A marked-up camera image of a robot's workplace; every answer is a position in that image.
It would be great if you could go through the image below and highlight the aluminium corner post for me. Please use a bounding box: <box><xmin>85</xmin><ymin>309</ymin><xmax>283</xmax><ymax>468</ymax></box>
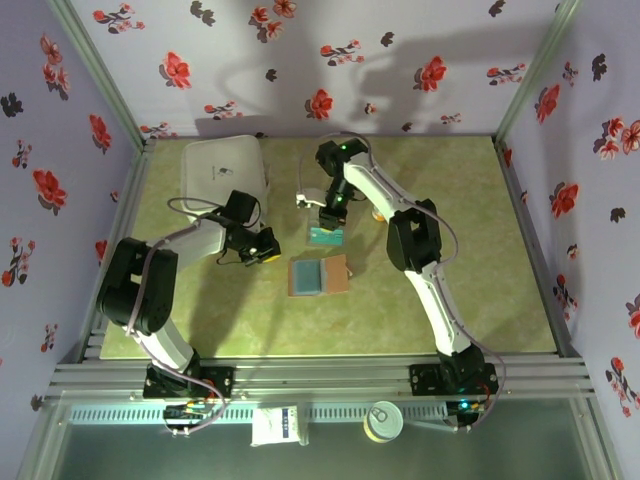
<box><xmin>493</xmin><ymin>0</ymin><xmax>585</xmax><ymax>146</ymax></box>
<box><xmin>45</xmin><ymin>0</ymin><xmax>157</xmax><ymax>151</ymax></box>

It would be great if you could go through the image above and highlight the white zip case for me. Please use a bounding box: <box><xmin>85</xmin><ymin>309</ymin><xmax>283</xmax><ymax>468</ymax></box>
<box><xmin>179</xmin><ymin>134</ymin><xmax>272</xmax><ymax>233</ymax></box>

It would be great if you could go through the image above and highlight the aluminium side rail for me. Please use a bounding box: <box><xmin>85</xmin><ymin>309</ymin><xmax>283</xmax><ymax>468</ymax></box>
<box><xmin>493</xmin><ymin>137</ymin><xmax>586</xmax><ymax>359</ymax></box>
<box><xmin>78</xmin><ymin>139</ymin><xmax>157</xmax><ymax>361</ymax></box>

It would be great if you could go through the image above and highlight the left arm grey cable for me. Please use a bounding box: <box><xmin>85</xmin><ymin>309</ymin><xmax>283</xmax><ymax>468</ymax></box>
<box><xmin>123</xmin><ymin>196</ymin><xmax>229</xmax><ymax>436</ymax></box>

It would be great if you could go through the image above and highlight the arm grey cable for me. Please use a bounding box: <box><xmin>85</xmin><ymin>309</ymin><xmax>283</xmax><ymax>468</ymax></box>
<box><xmin>297</xmin><ymin>131</ymin><xmax>509</xmax><ymax>431</ymax></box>
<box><xmin>123</xmin><ymin>196</ymin><xmax>229</xmax><ymax>436</ymax></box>

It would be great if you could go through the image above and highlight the aluminium front rail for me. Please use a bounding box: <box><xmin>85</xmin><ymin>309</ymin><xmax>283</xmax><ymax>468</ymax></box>
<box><xmin>44</xmin><ymin>352</ymin><xmax>599</xmax><ymax>401</ymax></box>

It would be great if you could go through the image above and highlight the grey slotted wire duct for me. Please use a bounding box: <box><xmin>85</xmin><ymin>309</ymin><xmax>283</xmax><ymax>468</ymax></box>
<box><xmin>67</xmin><ymin>403</ymin><xmax>451</xmax><ymax>425</ymax></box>

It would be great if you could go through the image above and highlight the tin can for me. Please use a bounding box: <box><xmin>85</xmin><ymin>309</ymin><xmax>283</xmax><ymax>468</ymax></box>
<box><xmin>362</xmin><ymin>400</ymin><xmax>405</xmax><ymax>444</ymax></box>

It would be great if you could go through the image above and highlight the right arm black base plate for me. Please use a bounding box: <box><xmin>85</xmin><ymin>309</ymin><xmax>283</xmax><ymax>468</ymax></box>
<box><xmin>408</xmin><ymin>363</ymin><xmax>500</xmax><ymax>397</ymax></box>

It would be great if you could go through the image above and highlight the blue credit card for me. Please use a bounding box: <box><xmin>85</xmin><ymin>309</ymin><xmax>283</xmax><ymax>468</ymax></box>
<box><xmin>292</xmin><ymin>260</ymin><xmax>323</xmax><ymax>295</ymax></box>

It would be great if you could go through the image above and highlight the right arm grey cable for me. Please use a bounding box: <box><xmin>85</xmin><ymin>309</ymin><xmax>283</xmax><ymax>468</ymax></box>
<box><xmin>297</xmin><ymin>131</ymin><xmax>509</xmax><ymax>431</ymax></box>

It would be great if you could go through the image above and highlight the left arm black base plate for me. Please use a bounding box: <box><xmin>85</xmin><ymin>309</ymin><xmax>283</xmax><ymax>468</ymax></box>
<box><xmin>143</xmin><ymin>364</ymin><xmax>236</xmax><ymax>400</ymax></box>

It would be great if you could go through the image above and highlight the white paper packet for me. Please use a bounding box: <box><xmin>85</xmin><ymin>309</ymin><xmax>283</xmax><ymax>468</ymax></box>
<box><xmin>249</xmin><ymin>405</ymin><xmax>301</xmax><ymax>447</ymax></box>

